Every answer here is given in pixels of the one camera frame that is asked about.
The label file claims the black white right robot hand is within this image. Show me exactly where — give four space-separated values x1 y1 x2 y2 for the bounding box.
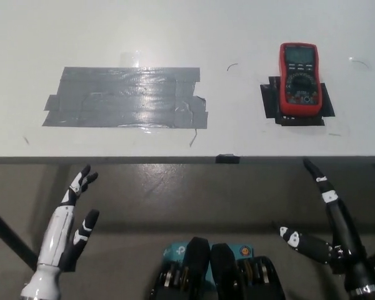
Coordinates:
279 158 375 293

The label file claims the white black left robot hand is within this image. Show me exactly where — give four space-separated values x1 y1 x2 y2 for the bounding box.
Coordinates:
37 164 100 273

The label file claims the red black digital multimeter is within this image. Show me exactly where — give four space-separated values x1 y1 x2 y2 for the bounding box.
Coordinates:
279 42 322 116

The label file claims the black table leg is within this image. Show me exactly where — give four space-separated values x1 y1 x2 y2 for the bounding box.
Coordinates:
0 202 40 273

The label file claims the small black tape strip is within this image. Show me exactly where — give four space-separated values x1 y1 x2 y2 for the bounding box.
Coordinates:
215 153 241 164

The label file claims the black tape patch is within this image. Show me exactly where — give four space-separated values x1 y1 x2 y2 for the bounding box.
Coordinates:
259 76 336 127

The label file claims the grey duct tape patch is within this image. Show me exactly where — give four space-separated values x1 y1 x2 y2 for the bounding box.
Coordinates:
42 66 209 129

